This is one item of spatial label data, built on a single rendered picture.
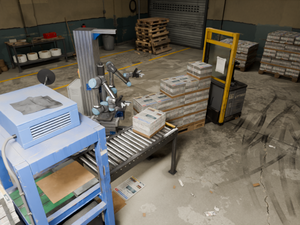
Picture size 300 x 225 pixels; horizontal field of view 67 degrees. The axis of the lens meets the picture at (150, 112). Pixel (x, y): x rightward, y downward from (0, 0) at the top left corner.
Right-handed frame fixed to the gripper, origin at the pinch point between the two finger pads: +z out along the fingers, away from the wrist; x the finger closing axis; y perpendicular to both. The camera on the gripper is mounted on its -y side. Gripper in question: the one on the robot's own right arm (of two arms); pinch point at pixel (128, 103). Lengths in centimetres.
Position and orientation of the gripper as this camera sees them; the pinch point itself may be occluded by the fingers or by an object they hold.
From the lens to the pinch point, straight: 291.2
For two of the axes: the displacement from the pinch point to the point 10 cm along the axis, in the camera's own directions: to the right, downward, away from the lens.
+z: 8.4, 2.7, -4.8
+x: -5.4, 2.8, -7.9
